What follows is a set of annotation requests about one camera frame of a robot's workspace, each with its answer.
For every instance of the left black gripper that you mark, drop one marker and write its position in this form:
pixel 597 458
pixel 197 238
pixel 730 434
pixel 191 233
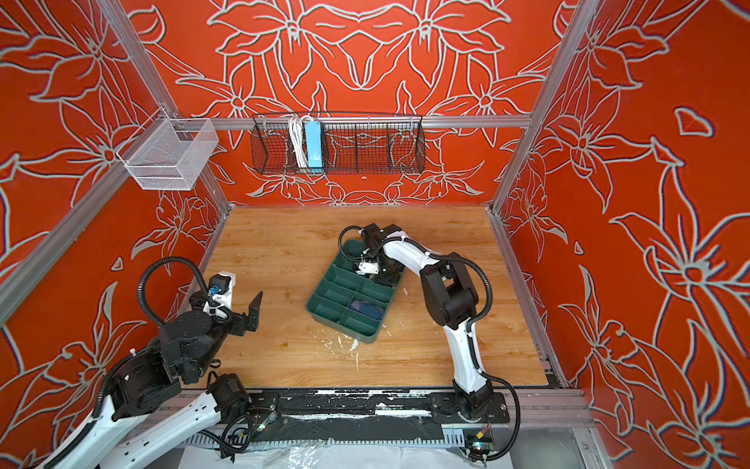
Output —
pixel 244 322

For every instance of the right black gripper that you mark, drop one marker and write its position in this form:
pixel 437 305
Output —
pixel 389 281

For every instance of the green divided organizer tray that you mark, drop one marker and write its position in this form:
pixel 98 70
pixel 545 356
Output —
pixel 330 301

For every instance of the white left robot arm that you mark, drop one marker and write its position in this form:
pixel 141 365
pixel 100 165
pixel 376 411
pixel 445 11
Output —
pixel 142 382

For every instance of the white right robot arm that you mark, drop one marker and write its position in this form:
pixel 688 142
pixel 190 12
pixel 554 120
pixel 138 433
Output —
pixel 457 295

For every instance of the blue box in basket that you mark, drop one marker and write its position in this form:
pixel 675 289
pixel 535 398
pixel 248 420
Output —
pixel 314 149

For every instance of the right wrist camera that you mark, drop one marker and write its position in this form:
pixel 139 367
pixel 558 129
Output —
pixel 368 268

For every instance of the black wire wall basket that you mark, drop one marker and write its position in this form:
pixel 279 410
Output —
pixel 352 143

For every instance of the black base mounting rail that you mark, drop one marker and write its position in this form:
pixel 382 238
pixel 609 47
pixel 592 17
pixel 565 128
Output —
pixel 408 417

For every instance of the clear plastic wall bin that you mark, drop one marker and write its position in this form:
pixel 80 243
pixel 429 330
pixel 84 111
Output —
pixel 161 155

